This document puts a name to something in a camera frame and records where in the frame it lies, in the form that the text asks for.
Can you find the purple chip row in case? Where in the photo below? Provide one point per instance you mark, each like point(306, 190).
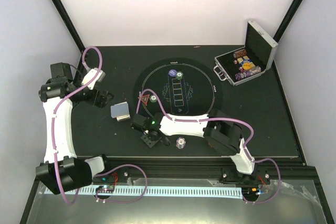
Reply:
point(241, 75)

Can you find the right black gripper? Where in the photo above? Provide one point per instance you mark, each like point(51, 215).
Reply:
point(150, 143)

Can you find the round black poker mat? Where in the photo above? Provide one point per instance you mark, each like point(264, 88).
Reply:
point(196, 94)

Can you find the left black frame post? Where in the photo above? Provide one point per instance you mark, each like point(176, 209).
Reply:
point(69, 24)

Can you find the green chips seat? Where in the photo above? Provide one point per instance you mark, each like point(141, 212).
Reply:
point(153, 99)
point(179, 75)

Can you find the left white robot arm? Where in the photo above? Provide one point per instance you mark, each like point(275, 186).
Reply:
point(62, 170)

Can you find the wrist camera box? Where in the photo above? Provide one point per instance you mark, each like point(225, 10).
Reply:
point(92, 77)
point(139, 123)

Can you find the right black frame post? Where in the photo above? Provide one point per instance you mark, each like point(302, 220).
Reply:
point(294, 6)

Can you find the white slotted cable duct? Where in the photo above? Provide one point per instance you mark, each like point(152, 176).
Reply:
point(162, 191)

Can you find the green chips top seat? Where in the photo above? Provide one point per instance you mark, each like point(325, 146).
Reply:
point(179, 75)

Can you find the blue playing card box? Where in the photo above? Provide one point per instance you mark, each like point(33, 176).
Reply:
point(244, 59)

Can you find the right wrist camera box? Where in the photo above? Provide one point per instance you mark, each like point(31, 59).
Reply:
point(139, 123)

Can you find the aluminium poker case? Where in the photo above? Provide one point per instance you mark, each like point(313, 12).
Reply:
point(261, 49)

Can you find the black frame post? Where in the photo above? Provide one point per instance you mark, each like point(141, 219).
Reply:
point(69, 24)
point(294, 6)

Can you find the orange chip row in case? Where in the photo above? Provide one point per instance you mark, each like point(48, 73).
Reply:
point(240, 53)

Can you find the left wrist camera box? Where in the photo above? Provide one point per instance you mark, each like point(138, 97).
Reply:
point(92, 77)

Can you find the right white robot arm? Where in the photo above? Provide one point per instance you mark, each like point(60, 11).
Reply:
point(227, 136)

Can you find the purple small blind button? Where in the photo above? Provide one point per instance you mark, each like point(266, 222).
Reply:
point(172, 73)

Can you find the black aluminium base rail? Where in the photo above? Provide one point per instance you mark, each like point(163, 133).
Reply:
point(220, 169)

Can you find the orange big blind button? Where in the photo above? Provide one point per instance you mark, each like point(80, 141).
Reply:
point(247, 65)

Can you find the red triangle marker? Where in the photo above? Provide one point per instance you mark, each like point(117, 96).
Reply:
point(145, 98)

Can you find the blue chip stack front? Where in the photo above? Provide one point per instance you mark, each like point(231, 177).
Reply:
point(180, 143)

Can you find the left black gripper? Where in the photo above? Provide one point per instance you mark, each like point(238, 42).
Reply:
point(102, 102)

